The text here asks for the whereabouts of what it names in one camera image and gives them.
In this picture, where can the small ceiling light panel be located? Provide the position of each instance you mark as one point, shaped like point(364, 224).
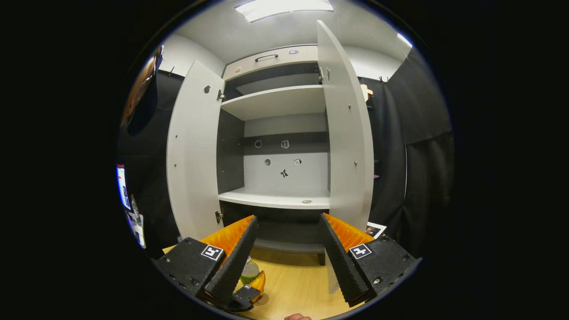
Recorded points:
point(404, 40)

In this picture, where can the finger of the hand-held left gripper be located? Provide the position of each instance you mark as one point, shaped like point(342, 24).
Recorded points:
point(246, 295)

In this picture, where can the grey cabinet door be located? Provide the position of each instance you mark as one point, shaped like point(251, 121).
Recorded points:
point(193, 151)
point(344, 133)

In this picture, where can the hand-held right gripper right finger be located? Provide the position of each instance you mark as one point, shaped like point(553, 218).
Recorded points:
point(340, 262)

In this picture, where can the large ceiling light panel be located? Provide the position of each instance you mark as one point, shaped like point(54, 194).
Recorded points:
point(284, 8)

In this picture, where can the round wooden coaster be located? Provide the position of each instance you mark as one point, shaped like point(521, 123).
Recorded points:
point(263, 300)

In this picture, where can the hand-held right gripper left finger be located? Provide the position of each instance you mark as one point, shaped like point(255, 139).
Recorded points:
point(235, 262)

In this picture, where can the white book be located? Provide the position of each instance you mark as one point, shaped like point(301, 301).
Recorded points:
point(374, 230)

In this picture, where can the computer screen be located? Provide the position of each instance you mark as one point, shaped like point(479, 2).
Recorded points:
point(122, 186)

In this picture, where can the grey cabinet drawer front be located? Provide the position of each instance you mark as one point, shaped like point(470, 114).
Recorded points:
point(306, 57)

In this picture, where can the green label plastic bottle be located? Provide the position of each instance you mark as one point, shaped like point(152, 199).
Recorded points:
point(249, 272)

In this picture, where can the black backdrop cloth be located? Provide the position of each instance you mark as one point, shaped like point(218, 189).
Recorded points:
point(422, 178)

